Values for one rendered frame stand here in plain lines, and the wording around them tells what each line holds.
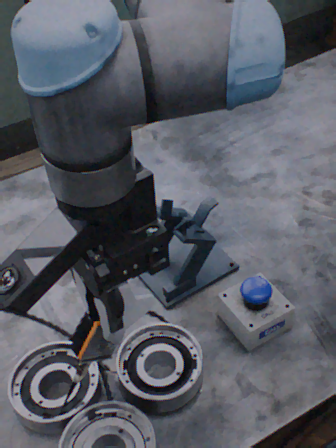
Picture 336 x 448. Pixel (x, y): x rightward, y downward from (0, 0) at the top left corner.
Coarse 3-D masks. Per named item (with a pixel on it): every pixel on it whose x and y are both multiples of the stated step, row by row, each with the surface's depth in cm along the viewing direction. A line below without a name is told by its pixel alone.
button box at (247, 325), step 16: (240, 288) 81; (272, 288) 81; (224, 304) 80; (240, 304) 79; (256, 304) 79; (272, 304) 79; (288, 304) 79; (224, 320) 82; (240, 320) 77; (256, 320) 77; (272, 320) 77; (288, 320) 80; (240, 336) 79; (256, 336) 78; (272, 336) 80
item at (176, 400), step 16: (128, 336) 77; (144, 336) 78; (176, 336) 78; (192, 336) 76; (128, 352) 77; (144, 352) 77; (160, 352) 77; (176, 352) 76; (192, 352) 76; (144, 368) 76; (176, 368) 75; (128, 384) 74; (160, 384) 73; (192, 384) 72; (144, 400) 71; (160, 400) 71; (176, 400) 72
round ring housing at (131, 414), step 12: (96, 408) 71; (108, 408) 72; (120, 408) 71; (132, 408) 70; (72, 420) 70; (84, 420) 71; (96, 420) 71; (132, 420) 71; (144, 420) 70; (72, 432) 70; (96, 432) 70; (108, 432) 70; (120, 432) 70; (144, 432) 69; (60, 444) 68; (72, 444) 69; (84, 444) 69; (96, 444) 70; (108, 444) 71; (120, 444) 71; (132, 444) 69; (144, 444) 70
